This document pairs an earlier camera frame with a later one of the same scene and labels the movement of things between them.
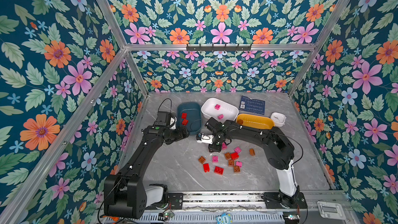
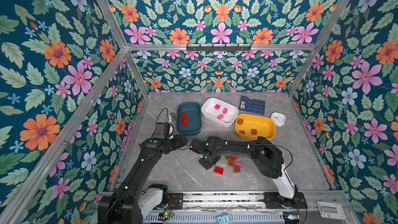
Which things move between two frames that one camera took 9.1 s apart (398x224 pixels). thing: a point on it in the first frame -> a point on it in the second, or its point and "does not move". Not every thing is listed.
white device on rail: x=331 y=210 does not move
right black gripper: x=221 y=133 -> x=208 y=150
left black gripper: x=179 y=135 -> x=178 y=143
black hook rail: x=218 y=47 does not move
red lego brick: x=185 y=122 does not move
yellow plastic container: x=255 y=121 does not move
